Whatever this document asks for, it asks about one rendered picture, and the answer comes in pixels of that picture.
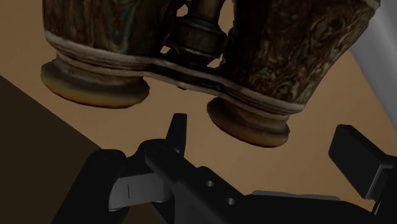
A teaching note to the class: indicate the tan wooden table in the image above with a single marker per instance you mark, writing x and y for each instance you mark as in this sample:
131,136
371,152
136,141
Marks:
310,164

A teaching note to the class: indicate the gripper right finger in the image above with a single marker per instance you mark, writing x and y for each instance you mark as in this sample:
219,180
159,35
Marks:
359,158

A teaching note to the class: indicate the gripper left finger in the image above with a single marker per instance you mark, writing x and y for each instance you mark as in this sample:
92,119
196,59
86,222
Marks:
173,167

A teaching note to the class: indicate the brown patterned binoculars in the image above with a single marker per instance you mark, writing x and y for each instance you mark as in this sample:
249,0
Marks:
279,56

